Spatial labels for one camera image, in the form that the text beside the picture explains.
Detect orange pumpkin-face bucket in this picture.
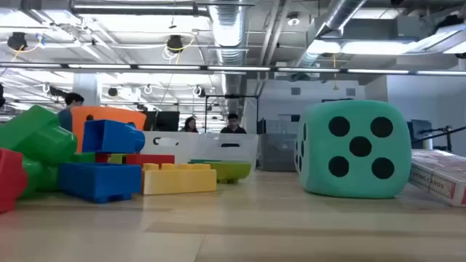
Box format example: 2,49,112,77
70,106,148,154

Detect teal foam die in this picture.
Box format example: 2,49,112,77
295,99,413,200

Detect dark office partition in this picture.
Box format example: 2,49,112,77
409,119,433,150

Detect black ceiling fixture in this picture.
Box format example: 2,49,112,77
6,31,28,52
166,34,185,55

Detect red printed playing card box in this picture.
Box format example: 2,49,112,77
407,148,466,208

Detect black computer monitor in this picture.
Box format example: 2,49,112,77
142,110,181,132

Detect clear plastic bin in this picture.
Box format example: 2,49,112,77
198,132,260,170

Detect person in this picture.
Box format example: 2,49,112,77
57,92,86,132
219,113,248,135
178,116,200,133

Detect yellow toy brick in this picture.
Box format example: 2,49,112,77
141,162,218,196

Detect blue toy brick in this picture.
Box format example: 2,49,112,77
82,119,146,154
57,162,143,204

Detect taut black cable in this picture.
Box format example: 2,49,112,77
411,125,466,144

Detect white plastic bin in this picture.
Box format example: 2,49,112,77
140,130,205,165

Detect dark grey plastic bin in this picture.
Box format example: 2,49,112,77
258,132,300,172

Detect slanted silver ventilation duct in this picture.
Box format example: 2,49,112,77
291,0,368,70

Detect round silver ventilation duct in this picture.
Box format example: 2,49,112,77
208,0,250,117

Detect long linear ceiling light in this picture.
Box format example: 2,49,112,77
0,62,466,76

